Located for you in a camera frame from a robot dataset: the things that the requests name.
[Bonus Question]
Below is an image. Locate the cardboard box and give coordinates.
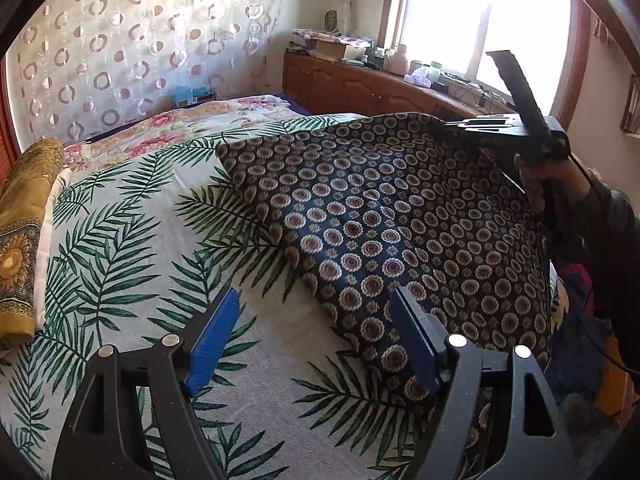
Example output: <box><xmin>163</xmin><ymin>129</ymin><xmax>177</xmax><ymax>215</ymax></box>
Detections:
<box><xmin>306</xmin><ymin>40</ymin><xmax>352</xmax><ymax>62</ymax></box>

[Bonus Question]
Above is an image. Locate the palm leaf print bedsheet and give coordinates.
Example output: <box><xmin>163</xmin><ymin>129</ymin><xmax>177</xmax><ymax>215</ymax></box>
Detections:
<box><xmin>0</xmin><ymin>112</ymin><xmax>568</xmax><ymax>480</ymax></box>

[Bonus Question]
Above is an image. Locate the wooden slatted wardrobe door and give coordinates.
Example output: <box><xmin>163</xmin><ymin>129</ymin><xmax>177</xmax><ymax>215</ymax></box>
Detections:
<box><xmin>0</xmin><ymin>55</ymin><xmax>24</xmax><ymax>172</ymax></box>

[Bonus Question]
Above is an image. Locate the wall shelf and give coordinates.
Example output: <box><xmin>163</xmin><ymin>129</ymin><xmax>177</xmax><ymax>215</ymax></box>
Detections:
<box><xmin>619</xmin><ymin>74</ymin><xmax>640</xmax><ymax>137</ymax></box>

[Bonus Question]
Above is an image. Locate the yellow paisley cloth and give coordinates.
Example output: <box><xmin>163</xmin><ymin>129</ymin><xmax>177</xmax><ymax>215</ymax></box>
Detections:
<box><xmin>0</xmin><ymin>137</ymin><xmax>64</xmax><ymax>352</ymax></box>

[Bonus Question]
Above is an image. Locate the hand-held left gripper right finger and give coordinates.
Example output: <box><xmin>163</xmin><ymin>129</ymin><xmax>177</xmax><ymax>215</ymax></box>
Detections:
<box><xmin>389</xmin><ymin>286</ymin><xmax>576</xmax><ymax>480</ymax></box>

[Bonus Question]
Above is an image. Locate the teal box by curtain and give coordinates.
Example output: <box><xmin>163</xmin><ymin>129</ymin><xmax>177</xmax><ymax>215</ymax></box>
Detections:
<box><xmin>171</xmin><ymin>85</ymin><xmax>217</xmax><ymax>109</ymax></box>

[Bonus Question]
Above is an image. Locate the floral cloth on cabinet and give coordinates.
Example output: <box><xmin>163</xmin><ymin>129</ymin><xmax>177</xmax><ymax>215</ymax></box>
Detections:
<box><xmin>292</xmin><ymin>28</ymin><xmax>374</xmax><ymax>49</ymax></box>

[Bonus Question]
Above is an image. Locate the pale pink bottle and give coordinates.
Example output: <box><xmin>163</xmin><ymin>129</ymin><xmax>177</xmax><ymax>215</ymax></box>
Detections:
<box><xmin>387</xmin><ymin>44</ymin><xmax>412</xmax><ymax>74</ymax></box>

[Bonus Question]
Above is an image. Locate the wooden cabinet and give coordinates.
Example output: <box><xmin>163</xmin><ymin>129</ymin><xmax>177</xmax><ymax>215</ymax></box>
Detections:
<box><xmin>282</xmin><ymin>49</ymin><xmax>502</xmax><ymax>122</ymax></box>

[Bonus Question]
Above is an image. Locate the window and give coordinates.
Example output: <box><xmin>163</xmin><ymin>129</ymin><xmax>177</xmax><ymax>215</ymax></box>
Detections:
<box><xmin>379</xmin><ymin>0</ymin><xmax>592</xmax><ymax>127</ymax></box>

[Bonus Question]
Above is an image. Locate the person's right forearm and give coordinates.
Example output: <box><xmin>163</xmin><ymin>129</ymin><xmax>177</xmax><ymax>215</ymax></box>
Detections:
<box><xmin>575</xmin><ymin>175</ymin><xmax>640</xmax><ymax>322</ymax></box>

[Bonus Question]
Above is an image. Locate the navy medallion print shirt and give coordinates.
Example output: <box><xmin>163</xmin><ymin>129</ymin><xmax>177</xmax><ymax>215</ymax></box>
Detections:
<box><xmin>217</xmin><ymin>110</ymin><xmax>555</xmax><ymax>480</ymax></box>

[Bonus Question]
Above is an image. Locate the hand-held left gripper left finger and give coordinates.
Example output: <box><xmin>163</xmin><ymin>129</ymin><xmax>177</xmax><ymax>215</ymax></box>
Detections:
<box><xmin>50</xmin><ymin>286</ymin><xmax>242</xmax><ymax>480</ymax></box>

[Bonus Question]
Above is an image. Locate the dark blue red cloth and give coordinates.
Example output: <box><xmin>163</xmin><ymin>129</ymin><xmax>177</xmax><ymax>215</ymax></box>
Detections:
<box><xmin>545</xmin><ymin>260</ymin><xmax>622</xmax><ymax>412</ymax></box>

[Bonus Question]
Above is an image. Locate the person's right hand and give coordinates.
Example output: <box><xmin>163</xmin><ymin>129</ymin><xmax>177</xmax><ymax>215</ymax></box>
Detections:
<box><xmin>514</xmin><ymin>156</ymin><xmax>594</xmax><ymax>222</ymax></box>

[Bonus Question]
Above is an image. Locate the sheer circle pattern curtain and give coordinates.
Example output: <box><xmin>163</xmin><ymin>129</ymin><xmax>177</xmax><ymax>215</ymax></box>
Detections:
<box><xmin>6</xmin><ymin>0</ymin><xmax>287</xmax><ymax>147</ymax></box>

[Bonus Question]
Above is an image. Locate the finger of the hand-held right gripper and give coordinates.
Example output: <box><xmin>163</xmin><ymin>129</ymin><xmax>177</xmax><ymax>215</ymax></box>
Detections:
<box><xmin>443</xmin><ymin>114</ymin><xmax>526</xmax><ymax>137</ymax></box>

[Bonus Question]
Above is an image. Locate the floral quilt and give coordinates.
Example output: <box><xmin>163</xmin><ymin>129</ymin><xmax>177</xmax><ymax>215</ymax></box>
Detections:
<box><xmin>61</xmin><ymin>94</ymin><xmax>302</xmax><ymax>182</ymax></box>

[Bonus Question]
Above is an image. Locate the clear plastic bag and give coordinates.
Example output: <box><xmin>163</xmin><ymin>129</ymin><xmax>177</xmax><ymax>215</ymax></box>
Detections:
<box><xmin>404</xmin><ymin>65</ymin><xmax>442</xmax><ymax>87</ymax></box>

